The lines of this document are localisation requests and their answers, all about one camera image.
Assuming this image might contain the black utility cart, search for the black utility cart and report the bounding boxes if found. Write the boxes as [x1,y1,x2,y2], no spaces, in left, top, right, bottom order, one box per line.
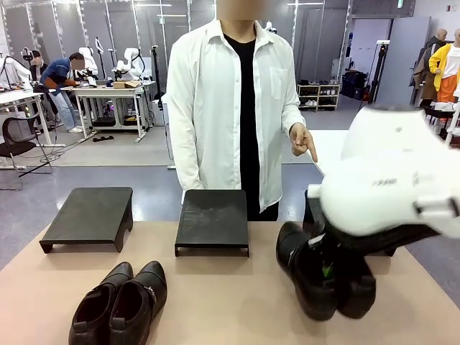
[420,103,456,134]

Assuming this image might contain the person in white shirt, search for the person in white shirt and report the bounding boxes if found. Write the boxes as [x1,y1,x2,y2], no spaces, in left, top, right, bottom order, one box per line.
[165,0,319,222]

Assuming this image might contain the black tripod with orange top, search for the black tripod with orange top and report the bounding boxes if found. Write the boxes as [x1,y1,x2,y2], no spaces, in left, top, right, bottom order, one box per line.
[370,40,391,106]

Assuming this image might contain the background person in blue jacket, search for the background person in blue jacket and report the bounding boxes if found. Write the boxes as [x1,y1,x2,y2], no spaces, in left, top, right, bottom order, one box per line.
[39,52,86,134]

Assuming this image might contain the black loafer with metal buckle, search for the black loafer with metal buckle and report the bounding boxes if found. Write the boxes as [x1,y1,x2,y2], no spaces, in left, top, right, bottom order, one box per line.
[109,260,168,345]

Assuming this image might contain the background person in black top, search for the background person in black top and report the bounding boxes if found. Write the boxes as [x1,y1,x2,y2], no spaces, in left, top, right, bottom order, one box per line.
[28,50,49,83]

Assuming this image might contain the black mesh office chair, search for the black mesh office chair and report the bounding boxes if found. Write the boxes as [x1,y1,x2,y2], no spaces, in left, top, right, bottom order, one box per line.
[0,117,53,179]

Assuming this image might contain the large white table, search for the large white table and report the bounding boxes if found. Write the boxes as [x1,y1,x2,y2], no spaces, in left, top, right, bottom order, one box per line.
[308,129,357,175]

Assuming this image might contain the white desk with lights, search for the white desk with lights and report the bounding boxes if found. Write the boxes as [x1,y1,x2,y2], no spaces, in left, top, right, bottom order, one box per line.
[0,91,66,148]

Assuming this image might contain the black luggage bags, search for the black luggage bags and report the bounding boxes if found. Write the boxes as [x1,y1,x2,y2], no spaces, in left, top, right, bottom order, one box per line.
[341,70,370,101]

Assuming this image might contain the white desk with robots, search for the white desk with robots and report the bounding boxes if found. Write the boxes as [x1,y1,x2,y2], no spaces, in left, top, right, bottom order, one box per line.
[71,81,157,144]

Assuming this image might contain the black shoe stand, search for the black shoe stand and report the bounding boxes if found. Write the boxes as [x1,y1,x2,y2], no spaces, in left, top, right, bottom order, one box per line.
[39,186,134,254]
[303,189,398,257]
[174,189,250,258]

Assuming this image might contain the person's left forearm white sleeve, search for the person's left forearm white sleeve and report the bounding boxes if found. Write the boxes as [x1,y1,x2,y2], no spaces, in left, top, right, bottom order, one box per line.
[272,80,306,134]

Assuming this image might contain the mannequin in yellow jacket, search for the mannequin in yellow jacket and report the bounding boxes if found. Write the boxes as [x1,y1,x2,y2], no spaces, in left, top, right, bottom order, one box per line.
[429,29,460,104]

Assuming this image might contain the black camera tripod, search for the black camera tripod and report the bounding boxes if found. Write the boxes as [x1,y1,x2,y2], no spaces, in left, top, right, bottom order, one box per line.
[149,45,162,102]

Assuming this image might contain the mannequin in brown coat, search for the mannequin in brown coat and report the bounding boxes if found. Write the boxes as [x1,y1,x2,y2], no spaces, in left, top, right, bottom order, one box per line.
[412,28,447,101]

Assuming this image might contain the white frame stand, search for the white frame stand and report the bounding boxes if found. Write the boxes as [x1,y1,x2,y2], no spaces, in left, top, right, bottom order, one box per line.
[443,102,460,147]

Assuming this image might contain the person's left hand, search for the person's left hand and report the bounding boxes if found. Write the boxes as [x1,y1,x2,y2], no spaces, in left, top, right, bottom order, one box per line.
[288,121,319,163]

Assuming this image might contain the person's right forearm white sleeve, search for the person's right forearm white sleeve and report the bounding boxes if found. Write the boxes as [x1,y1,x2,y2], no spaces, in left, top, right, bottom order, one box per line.
[167,114,204,191]

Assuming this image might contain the wooden shoe rack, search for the wooden shoe rack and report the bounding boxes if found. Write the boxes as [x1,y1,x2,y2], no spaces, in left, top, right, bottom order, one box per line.
[296,83,341,112]

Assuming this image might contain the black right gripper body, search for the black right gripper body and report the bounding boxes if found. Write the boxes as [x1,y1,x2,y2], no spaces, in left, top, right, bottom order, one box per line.
[310,229,368,275]

